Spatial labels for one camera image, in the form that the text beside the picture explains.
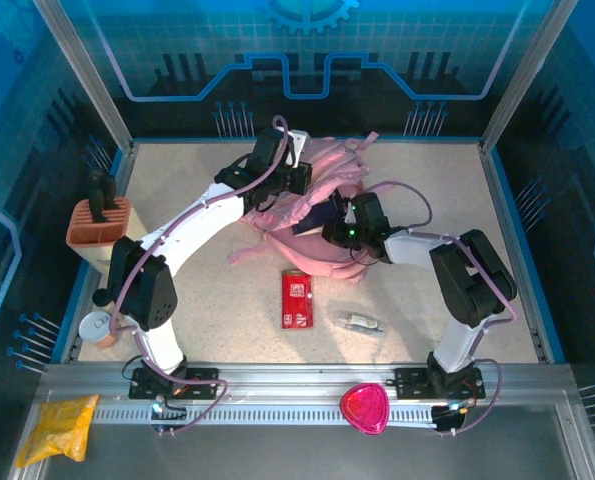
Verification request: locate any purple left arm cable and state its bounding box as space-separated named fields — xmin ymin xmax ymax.
xmin=107 ymin=114 xmax=231 ymax=437

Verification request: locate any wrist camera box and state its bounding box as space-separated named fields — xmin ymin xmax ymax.
xmin=326 ymin=192 xmax=356 ymax=226
xmin=286 ymin=129 xmax=311 ymax=166

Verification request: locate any black knife handle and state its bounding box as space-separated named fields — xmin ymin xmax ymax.
xmin=87 ymin=168 xmax=107 ymax=224
xmin=101 ymin=174 xmax=119 ymax=211

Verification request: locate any aluminium frame post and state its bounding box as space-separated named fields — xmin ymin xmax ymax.
xmin=31 ymin=0 xmax=136 ymax=156
xmin=480 ymin=0 xmax=578 ymax=154

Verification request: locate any pink backpack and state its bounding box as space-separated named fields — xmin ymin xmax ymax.
xmin=226 ymin=130 xmax=381 ymax=286

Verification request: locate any aluminium front beam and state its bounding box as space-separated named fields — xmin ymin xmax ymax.
xmin=36 ymin=363 xmax=578 ymax=406

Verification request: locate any beige knife block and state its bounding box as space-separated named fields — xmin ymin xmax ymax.
xmin=65 ymin=197 xmax=148 ymax=274

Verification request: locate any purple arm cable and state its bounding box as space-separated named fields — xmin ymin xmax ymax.
xmin=107 ymin=114 xmax=231 ymax=437
xmin=361 ymin=179 xmax=519 ymax=437

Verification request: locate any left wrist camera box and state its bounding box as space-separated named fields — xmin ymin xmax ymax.
xmin=286 ymin=129 xmax=311 ymax=166

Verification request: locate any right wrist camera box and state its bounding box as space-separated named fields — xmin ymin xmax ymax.
xmin=326 ymin=192 xmax=356 ymax=226

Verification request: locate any small circuit board with LEDs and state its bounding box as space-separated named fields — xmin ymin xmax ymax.
xmin=149 ymin=394 xmax=188 ymax=421
xmin=431 ymin=399 xmax=478 ymax=420

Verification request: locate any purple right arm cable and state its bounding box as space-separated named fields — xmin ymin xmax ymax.
xmin=361 ymin=179 xmax=519 ymax=437

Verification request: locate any red pouch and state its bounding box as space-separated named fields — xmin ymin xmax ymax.
xmin=280 ymin=268 xmax=316 ymax=331

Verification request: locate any slotted grey cable duct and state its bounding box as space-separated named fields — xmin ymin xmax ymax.
xmin=91 ymin=403 xmax=441 ymax=427

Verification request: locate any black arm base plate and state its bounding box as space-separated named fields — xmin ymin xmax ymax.
xmin=128 ymin=367 xmax=221 ymax=401
xmin=394 ymin=367 xmax=487 ymax=401

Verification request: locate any yellow plastic bag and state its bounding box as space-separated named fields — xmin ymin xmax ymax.
xmin=15 ymin=394 xmax=101 ymax=469

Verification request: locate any clear plastic packet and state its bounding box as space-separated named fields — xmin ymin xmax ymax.
xmin=334 ymin=308 xmax=386 ymax=336

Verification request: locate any white-lidded can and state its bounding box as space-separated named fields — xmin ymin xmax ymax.
xmin=78 ymin=309 xmax=118 ymax=349

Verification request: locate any pink heart-shaped object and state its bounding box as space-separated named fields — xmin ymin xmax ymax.
xmin=339 ymin=382 xmax=391 ymax=436

